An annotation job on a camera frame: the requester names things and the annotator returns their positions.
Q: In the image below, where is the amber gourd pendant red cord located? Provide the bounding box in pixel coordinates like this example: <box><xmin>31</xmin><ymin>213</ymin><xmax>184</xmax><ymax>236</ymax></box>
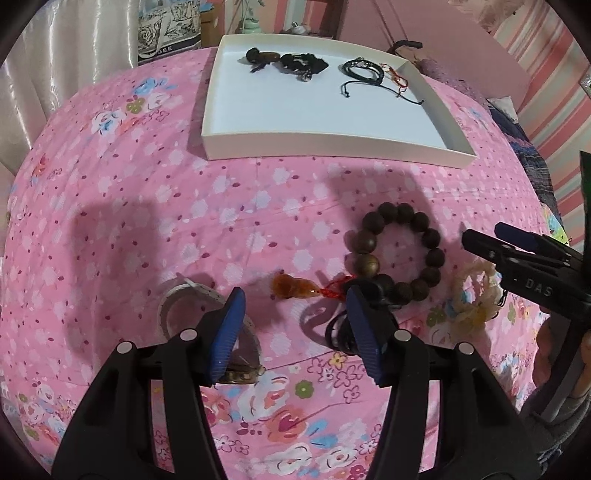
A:
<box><xmin>270</xmin><ymin>272</ymin><xmax>358</xmax><ymax>301</ymax></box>

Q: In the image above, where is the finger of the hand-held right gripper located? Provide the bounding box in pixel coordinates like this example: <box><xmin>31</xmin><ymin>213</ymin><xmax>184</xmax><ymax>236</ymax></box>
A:
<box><xmin>494</xmin><ymin>222</ymin><xmax>583</xmax><ymax>260</ymax></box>
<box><xmin>462</xmin><ymin>228</ymin><xmax>515</xmax><ymax>271</ymax></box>

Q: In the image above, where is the red cord bracelet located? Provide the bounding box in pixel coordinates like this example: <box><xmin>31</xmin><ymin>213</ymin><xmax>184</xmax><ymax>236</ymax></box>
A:
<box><xmin>379</xmin><ymin>63</ymin><xmax>411</xmax><ymax>90</ymax></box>

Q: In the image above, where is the white shallow box tray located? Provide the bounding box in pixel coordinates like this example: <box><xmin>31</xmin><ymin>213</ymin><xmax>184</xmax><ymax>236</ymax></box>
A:
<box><xmin>202</xmin><ymin>34</ymin><xmax>477</xmax><ymax>169</ymax></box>

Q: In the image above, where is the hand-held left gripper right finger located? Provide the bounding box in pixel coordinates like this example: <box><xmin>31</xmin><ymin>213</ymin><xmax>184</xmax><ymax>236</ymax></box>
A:
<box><xmin>346</xmin><ymin>285</ymin><xmax>541</xmax><ymax>480</ymax></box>

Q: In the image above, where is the printed gift bag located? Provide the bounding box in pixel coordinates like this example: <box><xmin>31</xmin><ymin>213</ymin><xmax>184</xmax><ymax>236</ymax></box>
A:
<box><xmin>139</xmin><ymin>0</ymin><xmax>204</xmax><ymax>61</ymax></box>

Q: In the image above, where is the small green figurine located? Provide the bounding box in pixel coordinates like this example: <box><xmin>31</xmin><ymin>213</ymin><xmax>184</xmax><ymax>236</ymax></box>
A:
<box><xmin>242</xmin><ymin>8</ymin><xmax>264</xmax><ymax>34</ymax></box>

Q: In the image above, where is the person's right forearm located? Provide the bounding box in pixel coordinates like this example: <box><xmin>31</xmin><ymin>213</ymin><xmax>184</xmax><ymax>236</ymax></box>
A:
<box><xmin>519</xmin><ymin>388</ymin><xmax>591</xmax><ymax>446</ymax></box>

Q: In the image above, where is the dark wooden bead bracelet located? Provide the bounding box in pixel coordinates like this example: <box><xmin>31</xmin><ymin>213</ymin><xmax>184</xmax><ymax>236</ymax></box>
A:
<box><xmin>347</xmin><ymin>203</ymin><xmax>446</xmax><ymax>306</ymax></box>

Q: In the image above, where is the dark brown wooden pendant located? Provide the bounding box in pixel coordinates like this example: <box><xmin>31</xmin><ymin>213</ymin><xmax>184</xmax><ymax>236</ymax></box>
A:
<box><xmin>245</xmin><ymin>47</ymin><xmax>281</xmax><ymax>75</ymax></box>

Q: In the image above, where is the cardboard box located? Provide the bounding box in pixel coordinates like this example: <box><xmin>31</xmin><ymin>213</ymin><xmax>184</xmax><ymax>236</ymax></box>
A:
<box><xmin>201</xmin><ymin>0</ymin><xmax>223</xmax><ymax>47</ymax></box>

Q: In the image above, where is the dark patterned blanket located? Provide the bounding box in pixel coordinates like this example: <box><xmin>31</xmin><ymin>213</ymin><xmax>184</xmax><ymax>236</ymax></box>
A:
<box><xmin>489</xmin><ymin>97</ymin><xmax>566</xmax><ymax>222</ymax></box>

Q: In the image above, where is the wristwatch with white strap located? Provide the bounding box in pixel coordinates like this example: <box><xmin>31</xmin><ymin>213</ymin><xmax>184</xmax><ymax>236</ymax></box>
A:
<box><xmin>157</xmin><ymin>279</ymin><xmax>266</xmax><ymax>386</ymax></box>

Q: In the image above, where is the black cord bracelet with stone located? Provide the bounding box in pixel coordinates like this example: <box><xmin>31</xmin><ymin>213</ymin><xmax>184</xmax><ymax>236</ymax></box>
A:
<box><xmin>277</xmin><ymin>52</ymin><xmax>329</xmax><ymax>84</ymax></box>

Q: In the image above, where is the white satin curtain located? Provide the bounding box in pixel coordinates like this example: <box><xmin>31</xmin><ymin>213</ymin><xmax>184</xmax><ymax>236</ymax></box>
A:
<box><xmin>0</xmin><ymin>0</ymin><xmax>144</xmax><ymax>153</ymax></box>

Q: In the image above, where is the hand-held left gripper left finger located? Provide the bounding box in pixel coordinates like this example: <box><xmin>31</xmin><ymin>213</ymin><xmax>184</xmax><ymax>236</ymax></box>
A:
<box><xmin>51</xmin><ymin>286</ymin><xmax>246</xmax><ymax>480</ymax></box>

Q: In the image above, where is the person's right hand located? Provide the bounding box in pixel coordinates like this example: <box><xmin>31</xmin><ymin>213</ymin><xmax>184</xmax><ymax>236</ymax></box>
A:
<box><xmin>534</xmin><ymin>318</ymin><xmax>572</xmax><ymax>394</ymax></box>

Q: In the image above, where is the black hair claw clip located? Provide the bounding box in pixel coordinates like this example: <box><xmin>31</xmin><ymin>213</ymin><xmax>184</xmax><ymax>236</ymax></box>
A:
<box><xmin>324</xmin><ymin>281</ymin><xmax>402</xmax><ymax>354</ymax></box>

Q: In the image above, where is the cream flower hair scrunchie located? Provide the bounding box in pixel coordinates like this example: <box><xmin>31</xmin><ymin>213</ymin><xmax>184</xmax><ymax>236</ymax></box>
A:
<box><xmin>450</xmin><ymin>263</ymin><xmax>502</xmax><ymax>333</ymax></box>

